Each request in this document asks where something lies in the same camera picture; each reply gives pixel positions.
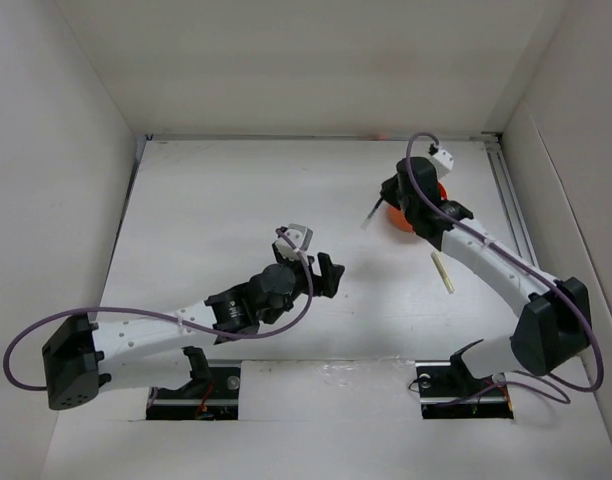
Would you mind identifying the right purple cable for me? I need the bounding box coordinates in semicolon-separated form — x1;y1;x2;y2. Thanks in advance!
405;132;605;405

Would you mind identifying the yellow highlighter pen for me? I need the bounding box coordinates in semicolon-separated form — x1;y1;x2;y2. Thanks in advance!
431;251;455;294

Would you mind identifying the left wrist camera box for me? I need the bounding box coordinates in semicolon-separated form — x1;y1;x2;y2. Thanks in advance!
272;223;313;262

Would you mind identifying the aluminium side rail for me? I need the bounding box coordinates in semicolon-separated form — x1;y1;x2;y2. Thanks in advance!
484;135;538;266

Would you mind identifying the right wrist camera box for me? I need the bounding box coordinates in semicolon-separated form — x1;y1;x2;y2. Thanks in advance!
428;144;454;180

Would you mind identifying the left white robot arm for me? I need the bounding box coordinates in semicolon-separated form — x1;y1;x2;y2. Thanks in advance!
42;251;345;411

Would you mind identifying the orange round organizer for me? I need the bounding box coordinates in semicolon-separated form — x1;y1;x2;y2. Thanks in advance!
387;182;448;233

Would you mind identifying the green-capped pen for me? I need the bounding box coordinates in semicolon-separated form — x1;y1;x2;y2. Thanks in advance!
361;197;383;230

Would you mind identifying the purple cable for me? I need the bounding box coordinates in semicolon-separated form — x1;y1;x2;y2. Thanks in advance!
3;227;315;392
405;132;605;405

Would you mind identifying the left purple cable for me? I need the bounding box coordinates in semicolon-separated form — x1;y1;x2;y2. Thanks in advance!
3;227;315;392

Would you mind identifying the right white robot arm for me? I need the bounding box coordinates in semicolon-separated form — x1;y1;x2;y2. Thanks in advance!
380;157;592;394

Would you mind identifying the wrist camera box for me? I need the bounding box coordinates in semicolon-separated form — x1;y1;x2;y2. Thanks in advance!
272;223;313;262
428;144;454;180

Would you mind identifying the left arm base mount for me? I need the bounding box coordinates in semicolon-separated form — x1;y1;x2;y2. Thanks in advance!
145;347;242;421

